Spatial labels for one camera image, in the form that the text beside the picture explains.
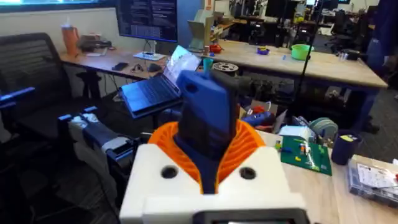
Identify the green bowl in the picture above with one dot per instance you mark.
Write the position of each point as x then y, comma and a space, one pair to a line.
301, 51

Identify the red bowl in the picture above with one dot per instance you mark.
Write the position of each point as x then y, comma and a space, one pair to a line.
215, 48

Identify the blue bowl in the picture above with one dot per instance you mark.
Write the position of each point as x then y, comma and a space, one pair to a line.
263, 50

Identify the green board with toy blocks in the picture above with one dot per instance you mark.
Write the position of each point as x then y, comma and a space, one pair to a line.
308, 155

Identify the wooden desk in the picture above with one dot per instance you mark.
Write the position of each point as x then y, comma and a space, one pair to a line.
102, 60

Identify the black pole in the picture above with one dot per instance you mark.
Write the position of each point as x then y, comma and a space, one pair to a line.
306, 59

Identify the black computer mouse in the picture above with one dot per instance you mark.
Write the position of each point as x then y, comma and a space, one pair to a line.
154, 67

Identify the blue hand tool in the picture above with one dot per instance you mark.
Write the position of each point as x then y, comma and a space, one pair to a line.
259, 118

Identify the computer monitor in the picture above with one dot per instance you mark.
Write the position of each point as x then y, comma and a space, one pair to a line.
147, 18

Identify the clear plastic parts box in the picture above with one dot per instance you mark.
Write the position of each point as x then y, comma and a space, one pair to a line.
373, 180

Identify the dark bag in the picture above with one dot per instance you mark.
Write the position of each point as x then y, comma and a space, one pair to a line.
93, 43

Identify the orange tumbler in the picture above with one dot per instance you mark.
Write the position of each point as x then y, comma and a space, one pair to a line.
70, 39

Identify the cardboard box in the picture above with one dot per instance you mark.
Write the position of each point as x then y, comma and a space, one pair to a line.
202, 29

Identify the black mesh office chair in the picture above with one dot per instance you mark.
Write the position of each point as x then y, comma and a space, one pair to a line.
31, 77

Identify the black phone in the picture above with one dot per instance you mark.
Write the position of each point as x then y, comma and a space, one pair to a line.
120, 66

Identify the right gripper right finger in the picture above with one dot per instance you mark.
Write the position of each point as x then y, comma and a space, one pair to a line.
264, 174

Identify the teal cup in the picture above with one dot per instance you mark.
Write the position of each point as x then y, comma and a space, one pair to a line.
207, 64

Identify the long wooden table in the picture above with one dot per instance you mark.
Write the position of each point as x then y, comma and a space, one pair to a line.
326, 67

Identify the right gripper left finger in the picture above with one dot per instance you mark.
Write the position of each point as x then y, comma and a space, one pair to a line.
149, 174

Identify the black filament spool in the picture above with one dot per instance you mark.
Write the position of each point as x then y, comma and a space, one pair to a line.
225, 67

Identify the dark blue cup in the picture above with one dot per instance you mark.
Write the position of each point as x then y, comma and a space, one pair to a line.
343, 149

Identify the grey tape roll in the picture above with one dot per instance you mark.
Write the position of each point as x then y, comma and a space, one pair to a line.
325, 126

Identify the person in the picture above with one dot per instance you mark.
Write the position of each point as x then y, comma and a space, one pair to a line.
381, 40

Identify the open laptop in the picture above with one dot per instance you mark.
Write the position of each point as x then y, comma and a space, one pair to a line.
152, 90

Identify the white box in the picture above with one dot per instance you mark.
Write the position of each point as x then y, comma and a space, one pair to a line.
295, 131

